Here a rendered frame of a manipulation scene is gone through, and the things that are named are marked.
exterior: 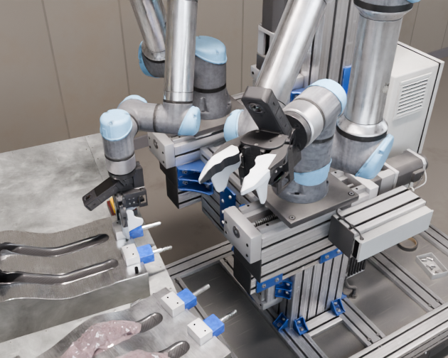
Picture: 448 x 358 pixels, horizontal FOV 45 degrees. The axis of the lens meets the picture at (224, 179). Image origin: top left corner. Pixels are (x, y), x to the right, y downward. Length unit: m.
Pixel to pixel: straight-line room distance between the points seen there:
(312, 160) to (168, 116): 0.49
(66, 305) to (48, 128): 1.97
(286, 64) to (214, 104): 0.67
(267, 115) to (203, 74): 0.88
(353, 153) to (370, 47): 0.25
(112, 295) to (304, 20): 0.82
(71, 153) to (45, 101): 1.15
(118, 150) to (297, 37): 0.52
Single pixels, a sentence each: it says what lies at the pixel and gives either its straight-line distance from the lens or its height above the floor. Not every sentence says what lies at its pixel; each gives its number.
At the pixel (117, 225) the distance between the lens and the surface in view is 1.54.
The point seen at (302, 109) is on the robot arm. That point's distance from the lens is 0.91.
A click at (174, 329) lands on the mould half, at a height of 0.86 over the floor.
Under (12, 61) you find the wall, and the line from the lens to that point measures 3.08.
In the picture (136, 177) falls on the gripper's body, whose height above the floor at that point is 1.08.
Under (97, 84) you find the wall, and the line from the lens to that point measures 3.26.
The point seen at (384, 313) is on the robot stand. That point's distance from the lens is 2.30.
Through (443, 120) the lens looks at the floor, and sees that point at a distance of 4.11.
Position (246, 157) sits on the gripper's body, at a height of 1.44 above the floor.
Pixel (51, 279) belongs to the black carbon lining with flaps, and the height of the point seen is 0.89.
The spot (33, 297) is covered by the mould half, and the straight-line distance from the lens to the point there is 1.40.
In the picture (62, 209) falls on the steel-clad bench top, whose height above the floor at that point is 0.80.
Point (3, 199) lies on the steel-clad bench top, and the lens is 1.93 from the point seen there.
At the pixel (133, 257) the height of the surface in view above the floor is 0.91.
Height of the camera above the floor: 1.91
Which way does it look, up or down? 36 degrees down
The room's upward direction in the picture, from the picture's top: straight up
